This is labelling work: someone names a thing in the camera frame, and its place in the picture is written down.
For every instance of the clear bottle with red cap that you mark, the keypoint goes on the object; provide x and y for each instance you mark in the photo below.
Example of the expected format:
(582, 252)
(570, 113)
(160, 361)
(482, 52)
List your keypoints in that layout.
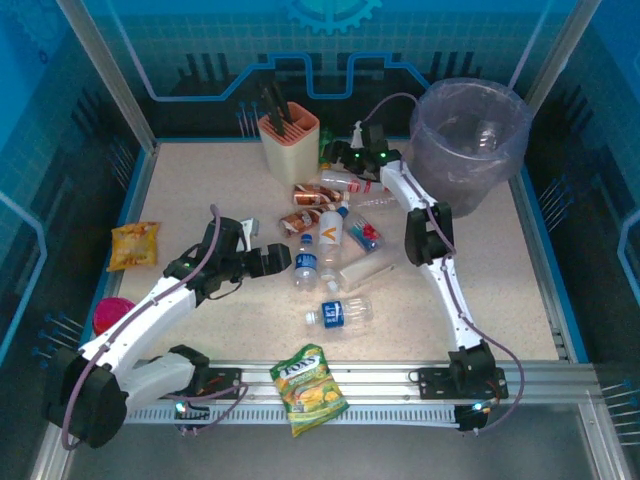
(345, 181)

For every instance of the clear bottle with blue label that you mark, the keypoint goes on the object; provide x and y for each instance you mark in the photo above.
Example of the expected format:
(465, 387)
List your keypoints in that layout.
(332, 314)
(305, 262)

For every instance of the white bottle with orange mark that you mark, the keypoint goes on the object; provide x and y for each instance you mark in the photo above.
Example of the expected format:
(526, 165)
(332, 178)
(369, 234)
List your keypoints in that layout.
(330, 232)

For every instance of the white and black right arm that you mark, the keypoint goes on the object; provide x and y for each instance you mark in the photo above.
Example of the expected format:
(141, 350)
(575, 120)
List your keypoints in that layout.
(447, 285)

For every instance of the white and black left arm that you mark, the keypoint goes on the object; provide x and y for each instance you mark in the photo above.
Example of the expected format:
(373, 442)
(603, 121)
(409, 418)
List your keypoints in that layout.
(150, 305)

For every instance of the translucent purple trash bin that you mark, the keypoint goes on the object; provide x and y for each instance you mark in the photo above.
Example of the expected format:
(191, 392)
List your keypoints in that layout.
(450, 165)

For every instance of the clear plastic bottle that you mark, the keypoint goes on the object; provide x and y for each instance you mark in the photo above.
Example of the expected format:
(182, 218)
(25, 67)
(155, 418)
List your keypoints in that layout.
(380, 202)

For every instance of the clear case with toothbrushes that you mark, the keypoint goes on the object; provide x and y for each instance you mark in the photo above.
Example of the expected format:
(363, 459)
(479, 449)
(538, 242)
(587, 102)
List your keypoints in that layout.
(365, 234)

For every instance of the cream and orange knife block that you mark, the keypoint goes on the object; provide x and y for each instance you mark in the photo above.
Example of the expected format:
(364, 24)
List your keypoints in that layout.
(290, 160)

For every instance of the yellow snack bag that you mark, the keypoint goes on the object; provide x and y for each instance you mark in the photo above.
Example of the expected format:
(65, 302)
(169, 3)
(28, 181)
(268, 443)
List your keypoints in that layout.
(132, 245)

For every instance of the pink round lid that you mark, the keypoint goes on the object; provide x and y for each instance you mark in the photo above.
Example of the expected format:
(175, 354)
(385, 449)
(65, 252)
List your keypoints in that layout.
(110, 312)

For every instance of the green candy bag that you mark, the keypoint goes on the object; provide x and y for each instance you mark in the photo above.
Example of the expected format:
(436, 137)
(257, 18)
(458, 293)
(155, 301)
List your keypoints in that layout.
(307, 390)

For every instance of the black connector block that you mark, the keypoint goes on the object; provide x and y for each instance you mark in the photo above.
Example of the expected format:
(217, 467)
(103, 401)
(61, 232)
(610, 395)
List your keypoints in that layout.
(470, 417)
(192, 417)

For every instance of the aluminium mounting rail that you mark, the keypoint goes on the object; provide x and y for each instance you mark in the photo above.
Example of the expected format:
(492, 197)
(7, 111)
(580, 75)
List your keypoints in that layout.
(380, 385)

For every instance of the aluminium frame post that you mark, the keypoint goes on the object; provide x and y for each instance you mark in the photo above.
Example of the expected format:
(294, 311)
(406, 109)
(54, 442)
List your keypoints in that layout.
(575, 25)
(107, 65)

